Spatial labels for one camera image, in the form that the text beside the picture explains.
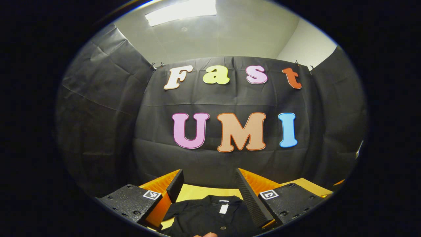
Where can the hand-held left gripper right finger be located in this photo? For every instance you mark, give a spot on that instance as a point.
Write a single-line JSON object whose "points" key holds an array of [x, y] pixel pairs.
{"points": [[251, 200]]}

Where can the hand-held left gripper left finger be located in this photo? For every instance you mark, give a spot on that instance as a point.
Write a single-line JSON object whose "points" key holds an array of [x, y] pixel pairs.
{"points": [[176, 186]]}

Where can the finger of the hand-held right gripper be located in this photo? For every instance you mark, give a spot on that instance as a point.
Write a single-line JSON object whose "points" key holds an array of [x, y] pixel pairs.
{"points": [[339, 182]]}

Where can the black buttoned garment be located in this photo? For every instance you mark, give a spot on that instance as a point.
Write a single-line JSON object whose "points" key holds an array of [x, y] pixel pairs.
{"points": [[200, 217]]}

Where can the black backdrop cloth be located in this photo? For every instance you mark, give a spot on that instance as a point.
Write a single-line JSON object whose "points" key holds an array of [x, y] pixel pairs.
{"points": [[204, 98]]}

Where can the ceiling light panel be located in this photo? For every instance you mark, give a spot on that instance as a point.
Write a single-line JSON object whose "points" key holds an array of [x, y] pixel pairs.
{"points": [[181, 11]]}

